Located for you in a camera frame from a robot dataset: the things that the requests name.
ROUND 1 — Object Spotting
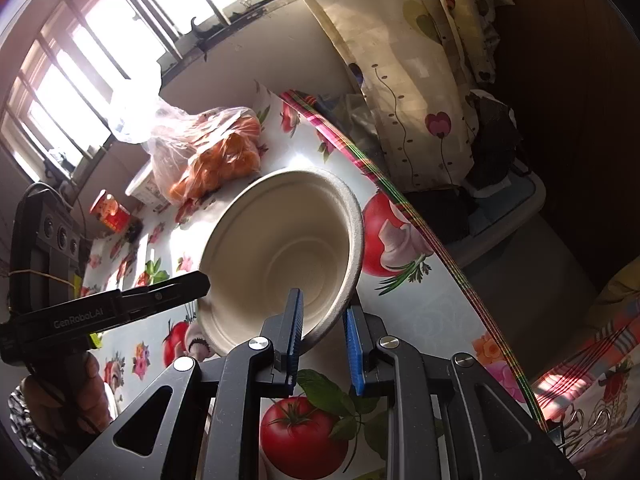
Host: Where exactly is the dark cloth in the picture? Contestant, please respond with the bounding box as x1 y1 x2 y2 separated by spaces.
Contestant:
462 89 526 191

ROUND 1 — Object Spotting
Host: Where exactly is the person's left forearm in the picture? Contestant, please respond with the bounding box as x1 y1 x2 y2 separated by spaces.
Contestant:
6 385 63 468

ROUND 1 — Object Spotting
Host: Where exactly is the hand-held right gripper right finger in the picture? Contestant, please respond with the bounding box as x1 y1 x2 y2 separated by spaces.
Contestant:
345 305 581 480

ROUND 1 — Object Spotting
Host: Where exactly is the white plastic tub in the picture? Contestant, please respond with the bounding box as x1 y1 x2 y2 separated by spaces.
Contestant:
125 164 173 206

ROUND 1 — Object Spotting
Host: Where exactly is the barred window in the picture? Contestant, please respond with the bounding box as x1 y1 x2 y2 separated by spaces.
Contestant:
0 0 301 181

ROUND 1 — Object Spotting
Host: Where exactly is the person's left hand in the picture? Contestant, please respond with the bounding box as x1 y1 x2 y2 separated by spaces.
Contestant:
20 350 115 443

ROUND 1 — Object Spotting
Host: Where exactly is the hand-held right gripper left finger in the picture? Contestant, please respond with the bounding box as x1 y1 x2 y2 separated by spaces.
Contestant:
60 288 304 480

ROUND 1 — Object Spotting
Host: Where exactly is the beige paper bowl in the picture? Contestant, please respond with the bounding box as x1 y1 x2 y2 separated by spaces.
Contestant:
196 167 366 356

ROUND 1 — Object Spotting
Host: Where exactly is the plastic bag of oranges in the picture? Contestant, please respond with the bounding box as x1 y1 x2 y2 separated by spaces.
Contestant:
107 62 263 206

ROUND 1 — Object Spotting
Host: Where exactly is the floral curtain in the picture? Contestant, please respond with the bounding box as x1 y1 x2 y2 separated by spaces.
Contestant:
280 0 516 193

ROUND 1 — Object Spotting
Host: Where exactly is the grey plastic bin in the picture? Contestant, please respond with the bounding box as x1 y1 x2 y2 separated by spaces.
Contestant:
440 170 548 268

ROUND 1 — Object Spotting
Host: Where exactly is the printed vegetable tablecloth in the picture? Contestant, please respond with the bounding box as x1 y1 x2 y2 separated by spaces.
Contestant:
75 80 551 480

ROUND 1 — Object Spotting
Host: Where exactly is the plaid printed cloth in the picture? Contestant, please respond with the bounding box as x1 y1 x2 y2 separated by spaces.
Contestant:
530 305 640 463

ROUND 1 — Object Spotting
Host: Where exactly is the black binder clip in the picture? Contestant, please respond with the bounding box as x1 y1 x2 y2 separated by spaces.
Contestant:
547 404 621 461

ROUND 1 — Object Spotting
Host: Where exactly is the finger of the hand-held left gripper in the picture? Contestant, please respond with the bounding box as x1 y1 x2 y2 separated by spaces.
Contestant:
119 270 211 320

